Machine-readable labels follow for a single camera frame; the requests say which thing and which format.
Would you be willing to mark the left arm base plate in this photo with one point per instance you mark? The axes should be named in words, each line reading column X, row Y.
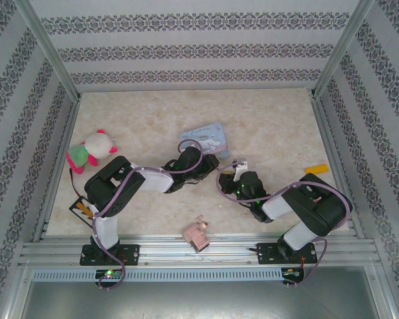
column 129, row 254

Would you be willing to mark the black card with orange print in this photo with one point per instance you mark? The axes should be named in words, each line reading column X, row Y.
column 78, row 206

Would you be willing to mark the white pink plush toy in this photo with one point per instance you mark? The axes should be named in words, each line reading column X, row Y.
column 96, row 146

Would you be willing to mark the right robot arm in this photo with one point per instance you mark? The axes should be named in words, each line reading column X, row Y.
column 316, row 206

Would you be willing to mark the aluminium corner post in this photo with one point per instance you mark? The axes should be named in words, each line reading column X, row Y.
column 344, row 46
column 46, row 46

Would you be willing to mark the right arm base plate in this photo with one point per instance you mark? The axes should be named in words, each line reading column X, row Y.
column 269, row 254

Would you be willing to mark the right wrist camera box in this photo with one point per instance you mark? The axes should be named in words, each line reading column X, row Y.
column 240, row 169

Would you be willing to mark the yellow block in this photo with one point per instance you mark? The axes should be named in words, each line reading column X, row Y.
column 316, row 169

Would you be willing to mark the pink toy appliance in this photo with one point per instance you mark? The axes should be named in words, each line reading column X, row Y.
column 196, row 234

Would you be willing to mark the aluminium side rail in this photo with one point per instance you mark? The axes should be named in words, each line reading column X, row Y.
column 322, row 116
column 74, row 113

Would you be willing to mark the aluminium mounting rail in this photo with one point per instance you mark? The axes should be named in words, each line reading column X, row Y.
column 173, row 249

